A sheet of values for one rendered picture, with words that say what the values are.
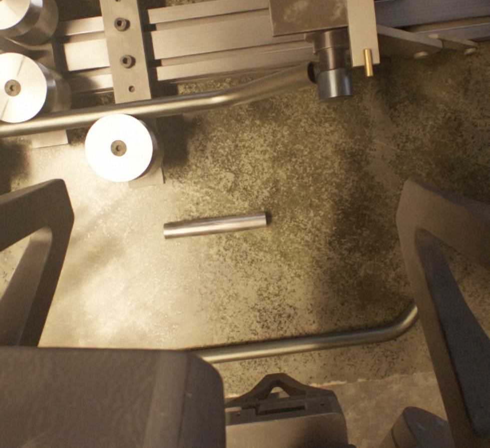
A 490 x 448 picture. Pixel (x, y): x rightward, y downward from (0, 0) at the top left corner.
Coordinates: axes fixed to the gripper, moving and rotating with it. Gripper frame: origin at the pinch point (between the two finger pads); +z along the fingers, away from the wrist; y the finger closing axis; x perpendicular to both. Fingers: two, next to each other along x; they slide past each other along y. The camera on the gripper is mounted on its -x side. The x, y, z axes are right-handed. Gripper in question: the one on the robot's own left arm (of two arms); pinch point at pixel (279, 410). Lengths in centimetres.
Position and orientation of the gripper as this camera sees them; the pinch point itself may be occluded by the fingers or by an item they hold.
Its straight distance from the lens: 34.8
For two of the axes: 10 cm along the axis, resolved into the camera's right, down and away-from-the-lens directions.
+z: 0.0, -1.0, 10.0
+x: -9.9, 1.3, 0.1
